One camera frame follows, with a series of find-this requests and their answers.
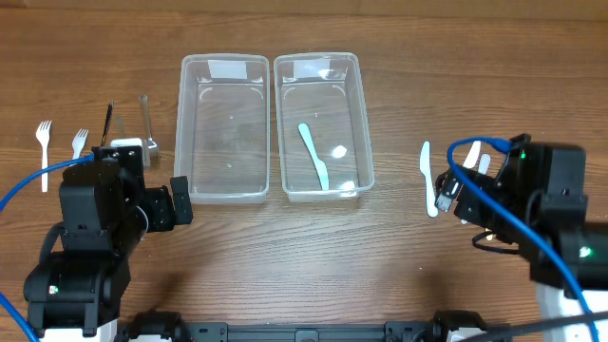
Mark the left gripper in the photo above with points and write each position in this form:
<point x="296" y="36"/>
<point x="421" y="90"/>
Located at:
<point x="125" y="155"/>

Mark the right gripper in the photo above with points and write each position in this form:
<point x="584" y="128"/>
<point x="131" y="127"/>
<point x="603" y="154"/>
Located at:
<point x="468" y="204"/>

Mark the cream yellow plastic knife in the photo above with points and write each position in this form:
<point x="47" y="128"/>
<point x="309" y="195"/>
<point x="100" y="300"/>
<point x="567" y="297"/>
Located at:
<point x="484" y="164"/>

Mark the white plastic knife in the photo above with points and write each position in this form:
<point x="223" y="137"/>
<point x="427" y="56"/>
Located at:
<point x="472" y="155"/>
<point x="425" y="169"/>

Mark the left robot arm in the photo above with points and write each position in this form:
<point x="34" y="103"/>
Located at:
<point x="83" y="268"/>

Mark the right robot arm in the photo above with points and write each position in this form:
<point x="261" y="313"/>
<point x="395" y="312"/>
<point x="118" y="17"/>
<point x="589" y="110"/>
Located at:
<point x="535" y="208"/>

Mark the left clear plastic container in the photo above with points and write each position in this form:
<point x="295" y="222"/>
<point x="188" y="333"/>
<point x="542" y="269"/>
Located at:
<point x="223" y="138"/>

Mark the clear plastic container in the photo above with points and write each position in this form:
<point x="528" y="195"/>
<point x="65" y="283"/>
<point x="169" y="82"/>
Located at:
<point x="223" y="138"/>
<point x="325" y="91"/>

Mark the right clear plastic container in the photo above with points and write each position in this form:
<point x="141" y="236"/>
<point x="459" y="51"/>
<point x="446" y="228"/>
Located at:
<point x="325" y="91"/>

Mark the long metal fork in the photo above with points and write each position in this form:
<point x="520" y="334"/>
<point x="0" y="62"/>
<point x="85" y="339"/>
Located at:
<point x="153" y="149"/>

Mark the short metal fork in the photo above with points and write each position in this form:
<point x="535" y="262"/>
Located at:
<point x="120" y="126"/>

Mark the white plastic fork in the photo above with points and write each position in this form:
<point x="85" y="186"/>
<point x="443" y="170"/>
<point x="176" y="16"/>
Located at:
<point x="43" y="136"/>
<point x="78" y="143"/>

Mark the light blue plastic knife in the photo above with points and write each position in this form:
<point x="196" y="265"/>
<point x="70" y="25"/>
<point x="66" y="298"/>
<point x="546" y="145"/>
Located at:
<point x="319" y="165"/>

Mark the white plastic fork far left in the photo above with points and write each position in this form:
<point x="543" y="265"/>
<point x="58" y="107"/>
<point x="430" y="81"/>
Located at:
<point x="43" y="136"/>

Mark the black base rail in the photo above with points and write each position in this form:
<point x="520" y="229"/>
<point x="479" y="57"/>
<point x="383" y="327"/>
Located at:
<point x="304" y="332"/>

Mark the black handled metal fork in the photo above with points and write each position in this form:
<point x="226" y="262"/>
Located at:
<point x="107" y="122"/>

